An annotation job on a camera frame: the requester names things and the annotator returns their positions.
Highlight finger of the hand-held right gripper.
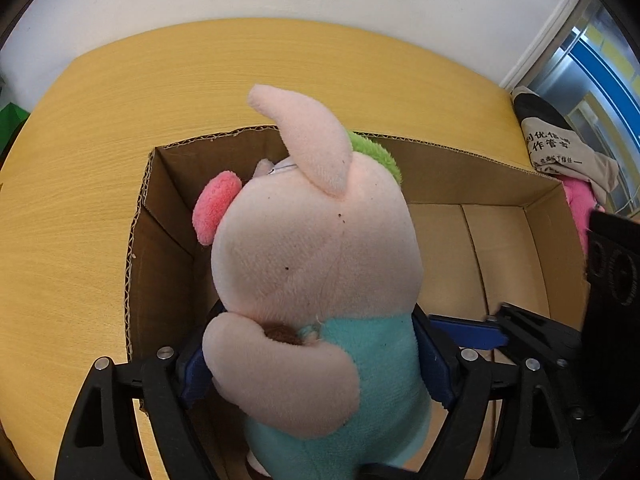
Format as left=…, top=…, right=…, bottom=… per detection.
left=429, top=301, right=588, bottom=421

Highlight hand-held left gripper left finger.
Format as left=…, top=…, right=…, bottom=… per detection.
left=54, top=345, right=226, bottom=480

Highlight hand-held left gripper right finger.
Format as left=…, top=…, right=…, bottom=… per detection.
left=360, top=307, right=581, bottom=480

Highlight brown cardboard box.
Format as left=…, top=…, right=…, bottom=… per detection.
left=122, top=125, right=591, bottom=480

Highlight pink pig plush toy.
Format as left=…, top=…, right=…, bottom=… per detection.
left=192, top=84, right=433, bottom=478

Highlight pink plush item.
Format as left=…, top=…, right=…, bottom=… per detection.
left=562, top=177, right=606, bottom=261

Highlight beige printed tote bag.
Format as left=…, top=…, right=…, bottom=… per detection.
left=510, top=85, right=623, bottom=201

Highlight glass door with blue stripe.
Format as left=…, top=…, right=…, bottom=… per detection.
left=500, top=0, right=640, bottom=221

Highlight green board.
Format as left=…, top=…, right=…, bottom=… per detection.
left=0, top=102, right=31, bottom=161

